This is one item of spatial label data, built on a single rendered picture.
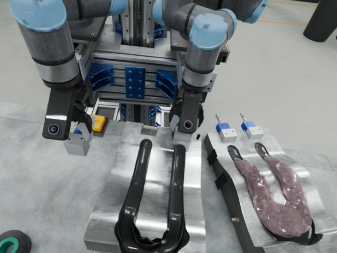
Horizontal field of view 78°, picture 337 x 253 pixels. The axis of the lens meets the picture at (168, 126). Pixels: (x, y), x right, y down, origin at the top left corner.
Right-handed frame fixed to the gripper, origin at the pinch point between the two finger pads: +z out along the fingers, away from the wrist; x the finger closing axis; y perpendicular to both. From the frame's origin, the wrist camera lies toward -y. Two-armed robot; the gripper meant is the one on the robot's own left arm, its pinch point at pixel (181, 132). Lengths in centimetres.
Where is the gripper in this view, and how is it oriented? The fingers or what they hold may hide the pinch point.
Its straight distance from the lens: 68.9
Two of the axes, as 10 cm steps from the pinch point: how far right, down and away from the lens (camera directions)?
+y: 1.1, -7.5, 6.5
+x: -9.9, -1.6, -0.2
